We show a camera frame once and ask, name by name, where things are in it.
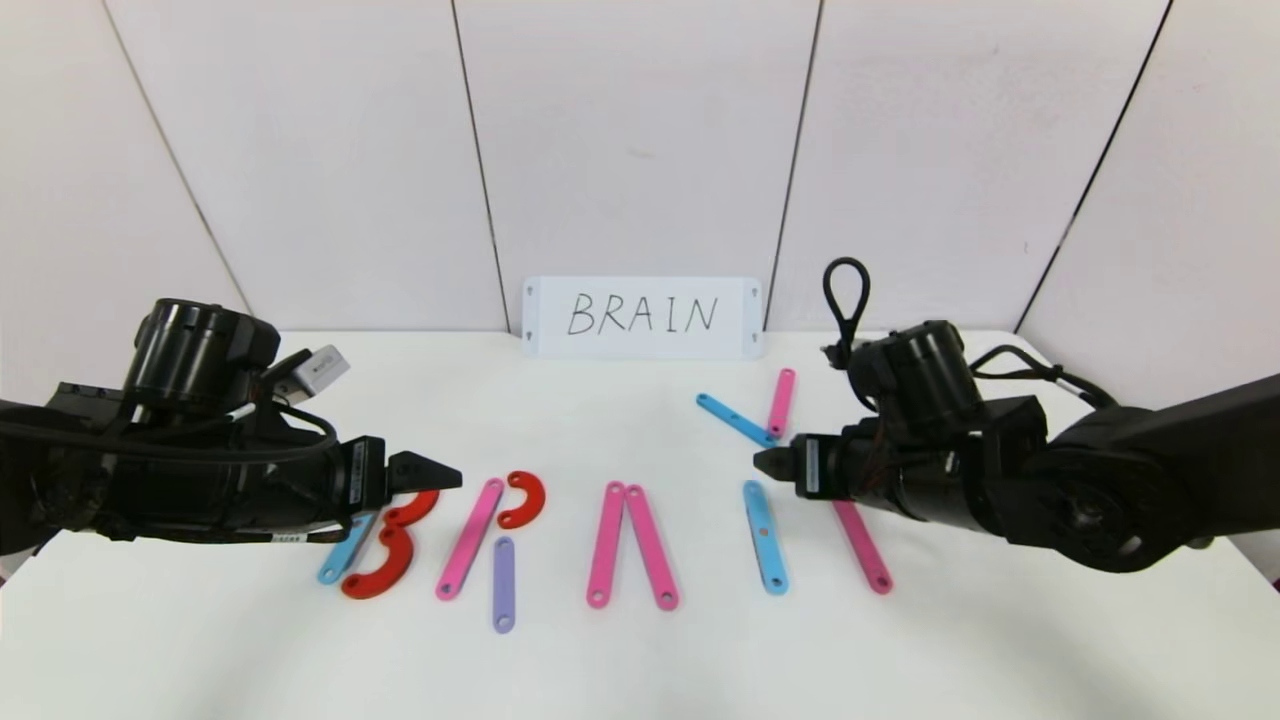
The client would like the looped black right arm cable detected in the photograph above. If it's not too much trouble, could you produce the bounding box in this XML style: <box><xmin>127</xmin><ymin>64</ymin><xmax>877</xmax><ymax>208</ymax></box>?
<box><xmin>822</xmin><ymin>257</ymin><xmax>873</xmax><ymax>373</ymax></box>

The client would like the small red curved piece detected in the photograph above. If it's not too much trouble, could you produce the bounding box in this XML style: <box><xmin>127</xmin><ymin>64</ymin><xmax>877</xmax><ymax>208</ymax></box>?
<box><xmin>497</xmin><ymin>471</ymin><xmax>547</xmax><ymax>530</ymax></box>

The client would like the white BRAIN word card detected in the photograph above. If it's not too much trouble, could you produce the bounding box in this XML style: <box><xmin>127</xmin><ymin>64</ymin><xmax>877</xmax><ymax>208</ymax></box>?
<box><xmin>522</xmin><ymin>276</ymin><xmax>764</xmax><ymax>361</ymax></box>

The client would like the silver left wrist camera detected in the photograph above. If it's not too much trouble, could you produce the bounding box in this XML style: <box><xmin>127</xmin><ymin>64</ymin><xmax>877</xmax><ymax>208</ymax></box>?
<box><xmin>274</xmin><ymin>344</ymin><xmax>352</xmax><ymax>403</ymax></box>

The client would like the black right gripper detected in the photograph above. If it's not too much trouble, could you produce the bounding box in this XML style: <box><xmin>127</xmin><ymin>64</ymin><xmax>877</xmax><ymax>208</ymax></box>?
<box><xmin>753</xmin><ymin>421</ymin><xmax>930</xmax><ymax>524</ymax></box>

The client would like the light blue bar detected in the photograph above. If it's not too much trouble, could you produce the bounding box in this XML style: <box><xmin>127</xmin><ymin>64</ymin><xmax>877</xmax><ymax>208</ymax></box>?
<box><xmin>696</xmin><ymin>393</ymin><xmax>780</xmax><ymax>449</ymax></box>
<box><xmin>742</xmin><ymin>480</ymin><xmax>790</xmax><ymax>597</ymax></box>
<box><xmin>316</xmin><ymin>513</ymin><xmax>378</xmax><ymax>587</ymax></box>

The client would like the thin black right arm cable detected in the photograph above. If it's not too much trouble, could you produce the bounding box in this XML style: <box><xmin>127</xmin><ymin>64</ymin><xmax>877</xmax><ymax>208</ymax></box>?
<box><xmin>968</xmin><ymin>344</ymin><xmax>1119</xmax><ymax>408</ymax></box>

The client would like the pink bar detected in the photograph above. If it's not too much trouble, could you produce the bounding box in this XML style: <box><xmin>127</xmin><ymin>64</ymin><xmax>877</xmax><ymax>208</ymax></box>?
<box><xmin>765</xmin><ymin>367</ymin><xmax>798</xmax><ymax>441</ymax></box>
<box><xmin>833</xmin><ymin>498</ymin><xmax>895</xmax><ymax>597</ymax></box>
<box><xmin>586</xmin><ymin>481</ymin><xmax>627</xmax><ymax>609</ymax></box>
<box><xmin>625</xmin><ymin>484</ymin><xmax>680</xmax><ymax>611</ymax></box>
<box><xmin>435</xmin><ymin>478</ymin><xmax>506</xmax><ymax>602</ymax></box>

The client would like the large red curved piece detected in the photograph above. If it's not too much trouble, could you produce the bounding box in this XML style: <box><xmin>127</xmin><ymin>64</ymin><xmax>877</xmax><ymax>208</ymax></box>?
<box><xmin>339</xmin><ymin>525</ymin><xmax>415</xmax><ymax>601</ymax></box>
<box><xmin>385</xmin><ymin>488</ymin><xmax>442</xmax><ymax>528</ymax></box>

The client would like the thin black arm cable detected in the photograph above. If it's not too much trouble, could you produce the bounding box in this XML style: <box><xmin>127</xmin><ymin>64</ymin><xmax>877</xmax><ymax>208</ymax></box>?
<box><xmin>968</xmin><ymin>344</ymin><xmax>1119</xmax><ymax>408</ymax></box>
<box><xmin>0</xmin><ymin>400</ymin><xmax>341</xmax><ymax>463</ymax></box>

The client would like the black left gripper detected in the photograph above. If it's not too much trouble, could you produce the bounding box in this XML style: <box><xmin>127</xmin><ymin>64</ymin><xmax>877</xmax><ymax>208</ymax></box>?
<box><xmin>223</xmin><ymin>435</ymin><xmax>463</xmax><ymax>535</ymax></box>

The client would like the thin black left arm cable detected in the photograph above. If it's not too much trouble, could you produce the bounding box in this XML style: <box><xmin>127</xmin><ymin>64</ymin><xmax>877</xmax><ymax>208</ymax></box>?
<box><xmin>0</xmin><ymin>400</ymin><xmax>341</xmax><ymax>463</ymax></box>

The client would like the short purple bar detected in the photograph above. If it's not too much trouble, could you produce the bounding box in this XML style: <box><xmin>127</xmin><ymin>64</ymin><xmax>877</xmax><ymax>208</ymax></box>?
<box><xmin>492</xmin><ymin>536</ymin><xmax>518</xmax><ymax>635</ymax></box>

